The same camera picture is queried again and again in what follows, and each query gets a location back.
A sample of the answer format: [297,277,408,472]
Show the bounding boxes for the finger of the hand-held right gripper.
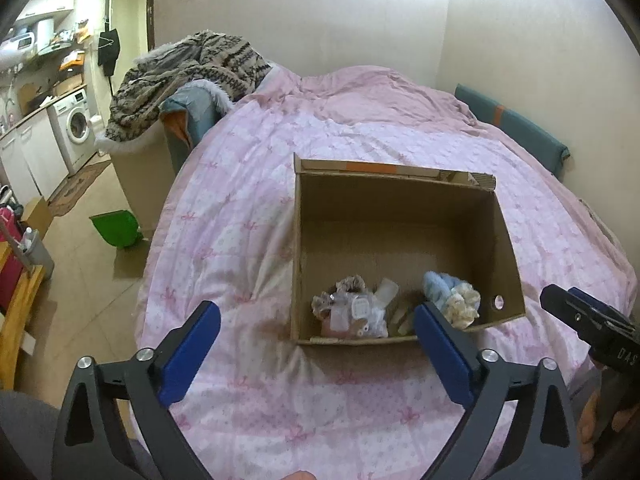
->
[540,284,636,347]

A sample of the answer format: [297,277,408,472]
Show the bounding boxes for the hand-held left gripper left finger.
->
[52,300,222,480]

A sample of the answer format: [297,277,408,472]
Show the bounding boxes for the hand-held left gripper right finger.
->
[412,301,583,480]

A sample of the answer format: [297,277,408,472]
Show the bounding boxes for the cream scrunchie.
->
[445,282,482,331]

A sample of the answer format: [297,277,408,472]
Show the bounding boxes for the light blue plush toy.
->
[422,271,463,313]

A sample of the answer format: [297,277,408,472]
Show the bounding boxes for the clear plastic packet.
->
[327,280,401,338]

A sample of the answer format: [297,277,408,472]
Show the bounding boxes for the brown cardboard box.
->
[290,154,527,347]

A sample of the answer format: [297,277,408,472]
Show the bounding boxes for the beige soft item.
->
[392,305,416,336]

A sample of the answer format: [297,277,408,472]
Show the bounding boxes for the person's right hand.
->
[577,385,640,461]

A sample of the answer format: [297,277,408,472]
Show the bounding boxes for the brown scrunchie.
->
[335,276,368,295]

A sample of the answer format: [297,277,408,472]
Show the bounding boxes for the pink printed blanket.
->
[132,65,638,480]

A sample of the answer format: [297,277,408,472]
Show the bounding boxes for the grey beige scrunchie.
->
[311,292,338,318]

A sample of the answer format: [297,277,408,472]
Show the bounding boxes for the green dustpan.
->
[89,210,143,251]

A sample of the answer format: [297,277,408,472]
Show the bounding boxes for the wooden chair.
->
[0,240,48,391]

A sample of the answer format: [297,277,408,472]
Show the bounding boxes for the beige armchair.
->
[107,130,181,233]

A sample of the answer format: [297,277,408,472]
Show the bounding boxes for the grey bin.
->
[20,227,55,281]

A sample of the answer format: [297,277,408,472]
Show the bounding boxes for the teal pillow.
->
[454,84,571,181]

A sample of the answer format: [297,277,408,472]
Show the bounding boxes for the patterned floor rug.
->
[47,157,113,218]

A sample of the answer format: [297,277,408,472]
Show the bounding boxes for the red bag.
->
[0,207,26,313]

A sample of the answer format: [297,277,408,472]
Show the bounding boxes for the small cardboard box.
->
[20,197,53,241]

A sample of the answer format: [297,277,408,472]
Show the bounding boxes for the white kitchen cabinets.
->
[0,107,71,201]

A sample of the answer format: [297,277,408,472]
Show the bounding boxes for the white washing machine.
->
[50,87,97,176]

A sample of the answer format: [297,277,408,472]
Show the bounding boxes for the patterned knit blanket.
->
[95,31,271,153]

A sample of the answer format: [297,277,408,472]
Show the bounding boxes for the black hanging garment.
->
[97,29,122,77]

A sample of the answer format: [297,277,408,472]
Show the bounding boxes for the white water heater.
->
[32,17,56,53]

